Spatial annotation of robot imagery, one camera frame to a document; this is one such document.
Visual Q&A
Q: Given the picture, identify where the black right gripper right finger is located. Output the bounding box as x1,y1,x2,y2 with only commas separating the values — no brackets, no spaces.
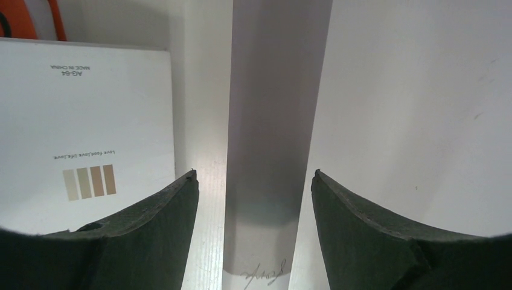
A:
311,170,511,289

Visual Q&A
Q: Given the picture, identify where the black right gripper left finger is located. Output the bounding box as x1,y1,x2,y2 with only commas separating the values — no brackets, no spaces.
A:
1,170,199,289

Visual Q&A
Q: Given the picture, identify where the white thick book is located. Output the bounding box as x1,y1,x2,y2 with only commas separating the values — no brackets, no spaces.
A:
1,39,175,234

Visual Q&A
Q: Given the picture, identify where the grey notebook with elastic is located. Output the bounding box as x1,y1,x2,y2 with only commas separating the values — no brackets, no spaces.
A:
222,1,333,289

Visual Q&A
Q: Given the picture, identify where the orange book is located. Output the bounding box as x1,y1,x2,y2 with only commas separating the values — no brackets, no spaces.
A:
1,0,66,41

